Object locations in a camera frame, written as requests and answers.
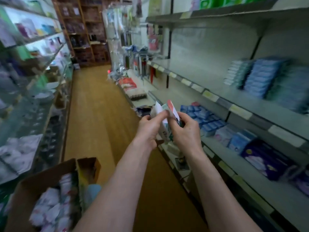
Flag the person's right hand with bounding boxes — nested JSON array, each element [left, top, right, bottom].
[[167, 112, 204, 160]]

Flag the red mesh bag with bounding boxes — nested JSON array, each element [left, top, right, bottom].
[[118, 77, 138, 90]]

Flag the person's left forearm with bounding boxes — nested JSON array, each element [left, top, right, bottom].
[[72, 142, 155, 232]]

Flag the stack of blue red packets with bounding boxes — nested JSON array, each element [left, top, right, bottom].
[[244, 56, 290, 100]]

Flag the person's left hand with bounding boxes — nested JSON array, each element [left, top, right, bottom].
[[133, 110, 170, 153]]

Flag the white textured pack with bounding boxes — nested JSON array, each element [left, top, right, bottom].
[[126, 87, 148, 100]]

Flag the blue plastic stool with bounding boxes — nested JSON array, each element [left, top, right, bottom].
[[83, 183, 103, 208]]

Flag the dark plastic bags bundle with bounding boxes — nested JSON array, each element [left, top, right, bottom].
[[136, 105, 155, 118]]

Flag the brown cardboard box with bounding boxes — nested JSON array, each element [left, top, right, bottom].
[[77, 157, 102, 187], [5, 158, 90, 232]]

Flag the white ceramic tea set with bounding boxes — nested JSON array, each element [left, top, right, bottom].
[[0, 134, 44, 174]]

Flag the stack of blue green packets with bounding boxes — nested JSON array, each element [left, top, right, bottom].
[[266, 65, 309, 114]]

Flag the dark blue packaged goods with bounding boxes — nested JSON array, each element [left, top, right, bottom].
[[241, 139, 296, 182]]

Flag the stack of white green packets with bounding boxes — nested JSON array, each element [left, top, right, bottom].
[[223, 59, 254, 89]]

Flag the hanging packaged goods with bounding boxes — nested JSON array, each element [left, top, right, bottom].
[[104, 0, 165, 71]]

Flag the person's right forearm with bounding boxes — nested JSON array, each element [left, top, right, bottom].
[[186, 150, 264, 232]]

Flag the pile of packets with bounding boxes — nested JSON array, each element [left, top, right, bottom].
[[29, 172, 80, 232]]

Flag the metal store shelving unit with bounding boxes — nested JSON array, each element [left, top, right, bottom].
[[111, 0, 309, 232]]

